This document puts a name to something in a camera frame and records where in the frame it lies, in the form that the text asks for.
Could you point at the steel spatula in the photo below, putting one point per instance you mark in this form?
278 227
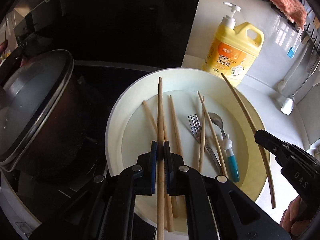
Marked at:
289 102

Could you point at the yellow dish soap bottle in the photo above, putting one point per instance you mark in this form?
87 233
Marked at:
234 48

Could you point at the pink striped dishcloth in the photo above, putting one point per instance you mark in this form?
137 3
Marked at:
293 10

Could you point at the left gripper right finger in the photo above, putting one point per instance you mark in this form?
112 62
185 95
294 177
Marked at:
216 208

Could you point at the white plastic basin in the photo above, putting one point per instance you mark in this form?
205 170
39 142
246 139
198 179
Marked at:
130 133

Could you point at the person's right hand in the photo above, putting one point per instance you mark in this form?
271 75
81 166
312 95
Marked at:
289 221

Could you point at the black wall rack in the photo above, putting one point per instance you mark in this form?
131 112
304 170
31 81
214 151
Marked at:
311 28

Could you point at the blue silicone brush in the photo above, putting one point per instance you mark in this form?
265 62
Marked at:
292 49

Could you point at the spoon with rabbit handle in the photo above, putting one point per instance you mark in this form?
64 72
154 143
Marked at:
227 145

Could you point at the white bottle brush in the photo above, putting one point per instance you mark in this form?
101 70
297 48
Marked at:
283 82

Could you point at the steel fork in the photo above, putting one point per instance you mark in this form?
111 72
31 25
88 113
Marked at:
196 128

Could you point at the dark pot with lid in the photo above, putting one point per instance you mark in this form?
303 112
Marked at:
28 98

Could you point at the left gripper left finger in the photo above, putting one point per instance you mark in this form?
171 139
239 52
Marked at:
107 209

